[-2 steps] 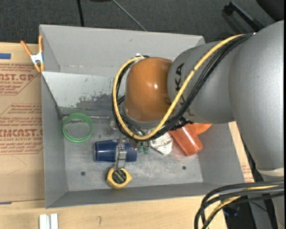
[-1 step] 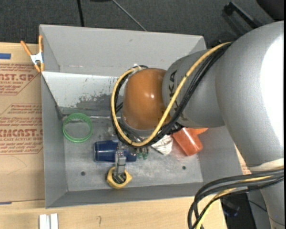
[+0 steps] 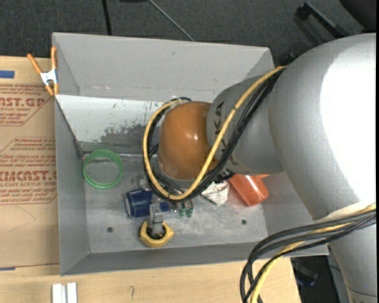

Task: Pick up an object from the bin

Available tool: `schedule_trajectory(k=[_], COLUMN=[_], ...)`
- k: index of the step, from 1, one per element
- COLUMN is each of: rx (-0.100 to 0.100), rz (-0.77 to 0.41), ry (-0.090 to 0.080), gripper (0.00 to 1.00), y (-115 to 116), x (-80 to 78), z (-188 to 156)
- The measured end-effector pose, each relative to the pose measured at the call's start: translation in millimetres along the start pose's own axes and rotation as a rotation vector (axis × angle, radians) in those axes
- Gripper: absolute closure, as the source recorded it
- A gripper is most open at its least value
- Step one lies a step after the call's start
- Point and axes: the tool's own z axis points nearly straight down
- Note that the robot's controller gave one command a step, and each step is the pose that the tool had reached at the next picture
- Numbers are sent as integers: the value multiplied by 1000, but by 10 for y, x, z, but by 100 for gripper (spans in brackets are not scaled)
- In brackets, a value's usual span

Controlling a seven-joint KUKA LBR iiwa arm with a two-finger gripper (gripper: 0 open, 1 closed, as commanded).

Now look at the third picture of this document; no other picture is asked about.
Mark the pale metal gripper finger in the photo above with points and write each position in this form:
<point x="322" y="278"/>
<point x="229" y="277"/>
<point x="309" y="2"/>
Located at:
<point x="156" y="217"/>

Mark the yellow hexagonal nut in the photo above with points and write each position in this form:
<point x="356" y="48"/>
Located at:
<point x="165" y="237"/>

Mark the dark blue cylinder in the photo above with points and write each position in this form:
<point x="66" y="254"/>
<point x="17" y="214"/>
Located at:
<point x="139" y="202"/>

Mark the orange plastic cup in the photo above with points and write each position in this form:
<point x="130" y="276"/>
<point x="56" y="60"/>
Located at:
<point x="251" y="189"/>

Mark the brown cardboard board red print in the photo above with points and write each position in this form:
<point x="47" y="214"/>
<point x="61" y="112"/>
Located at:
<point x="22" y="200"/>

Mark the grey metal bin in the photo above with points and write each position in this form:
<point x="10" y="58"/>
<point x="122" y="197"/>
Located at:
<point x="113" y="74"/>

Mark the black cylinder on white bracket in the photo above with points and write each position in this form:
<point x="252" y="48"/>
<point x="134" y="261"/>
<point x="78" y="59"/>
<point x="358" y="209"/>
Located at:
<point x="217" y="192"/>

